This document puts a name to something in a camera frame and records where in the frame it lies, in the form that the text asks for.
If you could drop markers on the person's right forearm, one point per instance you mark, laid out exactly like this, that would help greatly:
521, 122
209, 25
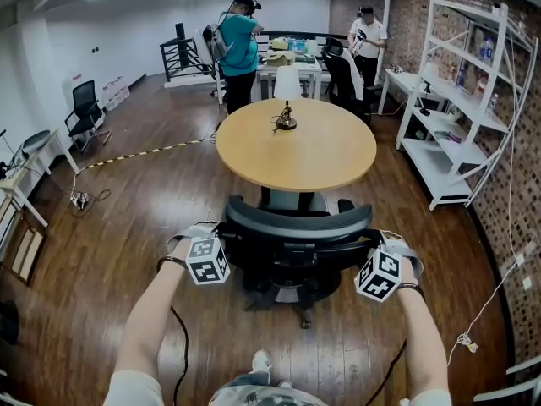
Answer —
422, 336

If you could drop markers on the black stair railing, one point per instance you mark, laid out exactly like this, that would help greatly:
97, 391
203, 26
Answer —
181, 53

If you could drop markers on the white rectangular table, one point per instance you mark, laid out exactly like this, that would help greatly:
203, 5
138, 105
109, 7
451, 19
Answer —
310, 68

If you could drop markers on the clear water bottle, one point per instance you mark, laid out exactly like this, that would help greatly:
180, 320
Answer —
487, 51

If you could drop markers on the person's left forearm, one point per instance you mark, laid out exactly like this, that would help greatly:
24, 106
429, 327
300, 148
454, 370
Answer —
148, 319

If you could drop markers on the black headrest office chair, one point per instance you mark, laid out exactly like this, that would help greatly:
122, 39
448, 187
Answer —
296, 226

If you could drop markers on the grey oval cushion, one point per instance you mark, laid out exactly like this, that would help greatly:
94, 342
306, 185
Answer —
36, 140

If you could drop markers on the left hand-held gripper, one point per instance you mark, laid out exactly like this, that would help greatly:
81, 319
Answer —
207, 260

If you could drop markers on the person's left shoe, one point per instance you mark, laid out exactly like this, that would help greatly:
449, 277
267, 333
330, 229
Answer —
261, 360

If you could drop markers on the person's blue jeans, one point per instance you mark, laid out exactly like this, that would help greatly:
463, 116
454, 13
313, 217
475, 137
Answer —
245, 381

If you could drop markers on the white shade table lamp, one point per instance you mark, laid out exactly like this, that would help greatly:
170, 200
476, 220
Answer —
287, 80

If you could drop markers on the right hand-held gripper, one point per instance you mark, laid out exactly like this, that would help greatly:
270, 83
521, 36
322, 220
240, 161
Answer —
380, 275

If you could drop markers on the black chair with white cloth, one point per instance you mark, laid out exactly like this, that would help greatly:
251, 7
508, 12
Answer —
338, 70

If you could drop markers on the white side desk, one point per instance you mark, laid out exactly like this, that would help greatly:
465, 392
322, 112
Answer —
25, 171

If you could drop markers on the person in white t-shirt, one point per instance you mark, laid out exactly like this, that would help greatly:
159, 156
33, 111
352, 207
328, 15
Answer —
262, 398

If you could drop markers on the white metal shelving rack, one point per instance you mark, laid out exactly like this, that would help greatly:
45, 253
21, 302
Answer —
427, 159

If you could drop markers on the round wooden table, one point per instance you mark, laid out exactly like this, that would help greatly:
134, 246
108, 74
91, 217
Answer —
321, 155

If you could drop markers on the power strip with plugs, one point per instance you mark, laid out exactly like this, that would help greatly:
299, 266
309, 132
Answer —
80, 199

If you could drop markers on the black sled-base visitor chair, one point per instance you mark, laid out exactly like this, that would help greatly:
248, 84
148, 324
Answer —
84, 97

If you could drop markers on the small white desk lamp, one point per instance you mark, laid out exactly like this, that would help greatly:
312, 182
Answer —
430, 71

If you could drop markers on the person's right shoe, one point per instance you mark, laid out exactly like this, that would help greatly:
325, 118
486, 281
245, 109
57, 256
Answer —
284, 383

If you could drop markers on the small white desk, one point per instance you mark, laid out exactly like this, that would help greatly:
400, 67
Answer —
399, 78

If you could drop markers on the low wooden rack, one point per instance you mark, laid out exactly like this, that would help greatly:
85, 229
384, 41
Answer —
25, 248

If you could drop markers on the person's shoe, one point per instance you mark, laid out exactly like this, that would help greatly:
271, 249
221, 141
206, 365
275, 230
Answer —
261, 360
284, 383

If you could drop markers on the stack of clear storage boxes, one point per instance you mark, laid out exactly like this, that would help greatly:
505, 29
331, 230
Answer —
116, 93

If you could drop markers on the cardboard box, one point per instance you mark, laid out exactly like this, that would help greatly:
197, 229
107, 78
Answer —
280, 58

